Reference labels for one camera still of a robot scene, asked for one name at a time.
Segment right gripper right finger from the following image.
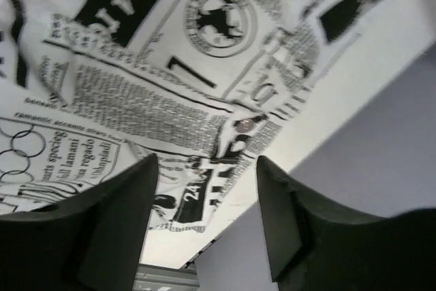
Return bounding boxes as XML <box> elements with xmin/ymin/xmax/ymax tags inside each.
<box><xmin>256</xmin><ymin>156</ymin><xmax>435</xmax><ymax>290</ymax></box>

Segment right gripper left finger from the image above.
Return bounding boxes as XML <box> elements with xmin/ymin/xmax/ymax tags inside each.
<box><xmin>1</xmin><ymin>155</ymin><xmax>159</xmax><ymax>290</ymax></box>

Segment newspaper print trousers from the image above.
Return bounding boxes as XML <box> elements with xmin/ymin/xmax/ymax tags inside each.
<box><xmin>1</xmin><ymin>0</ymin><xmax>392</xmax><ymax>232</ymax></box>

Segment aluminium frame rail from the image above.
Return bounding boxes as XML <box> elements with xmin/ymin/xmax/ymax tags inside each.
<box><xmin>133</xmin><ymin>264</ymin><xmax>200</xmax><ymax>291</ymax></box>

